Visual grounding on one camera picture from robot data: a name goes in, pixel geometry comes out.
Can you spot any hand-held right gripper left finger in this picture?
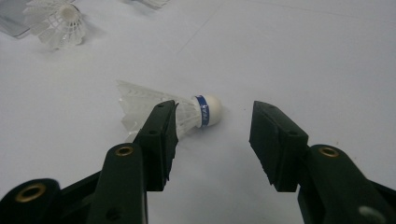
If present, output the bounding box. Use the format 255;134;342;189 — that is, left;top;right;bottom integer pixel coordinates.
87;99;180;224

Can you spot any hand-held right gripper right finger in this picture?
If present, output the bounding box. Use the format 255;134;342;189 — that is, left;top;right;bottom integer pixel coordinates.
248;100;396;224

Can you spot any white shuttlecock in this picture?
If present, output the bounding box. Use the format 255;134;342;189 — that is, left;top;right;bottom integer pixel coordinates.
124;0;171;10
116;79;223;143
22;0;87;50

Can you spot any white board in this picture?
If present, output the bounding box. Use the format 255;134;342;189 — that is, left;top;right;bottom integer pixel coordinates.
0;0;396;224

